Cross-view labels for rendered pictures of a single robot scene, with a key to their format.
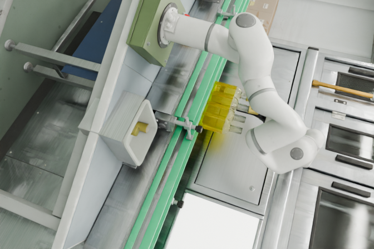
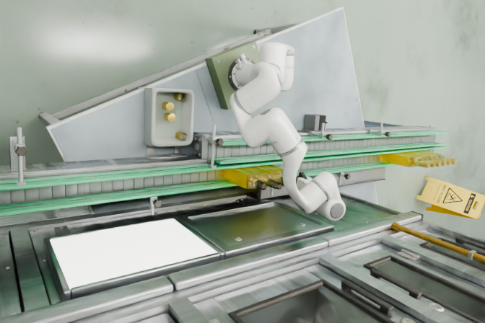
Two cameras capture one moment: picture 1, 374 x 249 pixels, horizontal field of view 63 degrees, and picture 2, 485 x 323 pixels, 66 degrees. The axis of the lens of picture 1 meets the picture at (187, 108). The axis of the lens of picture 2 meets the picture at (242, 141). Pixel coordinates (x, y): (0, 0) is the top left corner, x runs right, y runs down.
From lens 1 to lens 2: 1.28 m
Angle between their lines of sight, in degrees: 55
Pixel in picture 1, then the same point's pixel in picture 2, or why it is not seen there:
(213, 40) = not seen: hidden behind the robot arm
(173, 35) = (240, 71)
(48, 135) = not seen: hidden behind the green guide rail
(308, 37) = not seen: outside the picture
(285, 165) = (251, 122)
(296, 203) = (277, 277)
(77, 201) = (92, 111)
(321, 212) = (302, 295)
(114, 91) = (177, 78)
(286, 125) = (260, 69)
